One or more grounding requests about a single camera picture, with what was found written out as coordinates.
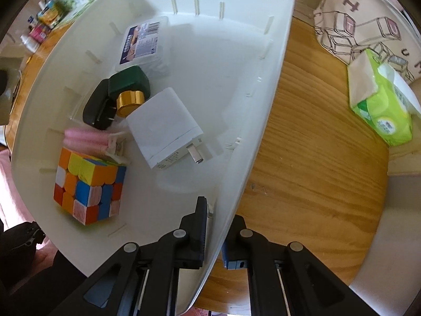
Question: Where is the white plastic storage bin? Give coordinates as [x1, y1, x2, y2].
[10, 0, 295, 316]

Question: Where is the white squeeze bottle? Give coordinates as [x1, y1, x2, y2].
[20, 33, 38, 52]

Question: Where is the yellow snack packet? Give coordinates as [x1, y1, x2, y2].
[36, 0, 64, 27]

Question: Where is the green tissue pack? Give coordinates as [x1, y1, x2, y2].
[348, 48, 421, 147]

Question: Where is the dark green gold-capped bottle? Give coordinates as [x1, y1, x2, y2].
[108, 66, 151, 118]

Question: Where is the black wall charger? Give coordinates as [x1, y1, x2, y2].
[82, 79, 117, 130]

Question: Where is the clear labelled plastic box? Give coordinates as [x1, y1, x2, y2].
[115, 16, 172, 76]

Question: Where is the pink foam hair roller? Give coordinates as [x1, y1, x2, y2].
[64, 128, 107, 142]
[64, 138, 109, 156]

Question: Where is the pink cylindrical container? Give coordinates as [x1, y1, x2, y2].
[28, 24, 51, 43]

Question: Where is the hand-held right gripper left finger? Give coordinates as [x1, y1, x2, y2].
[57, 196, 208, 316]

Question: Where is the printed canvas bag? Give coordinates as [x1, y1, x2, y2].
[312, 0, 421, 84]

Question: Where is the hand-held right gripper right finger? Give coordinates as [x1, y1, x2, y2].
[221, 215, 369, 316]

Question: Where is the colourful puzzle cube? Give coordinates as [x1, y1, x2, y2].
[53, 147, 127, 226]

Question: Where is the white wall charger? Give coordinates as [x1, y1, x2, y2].
[127, 87, 204, 170]

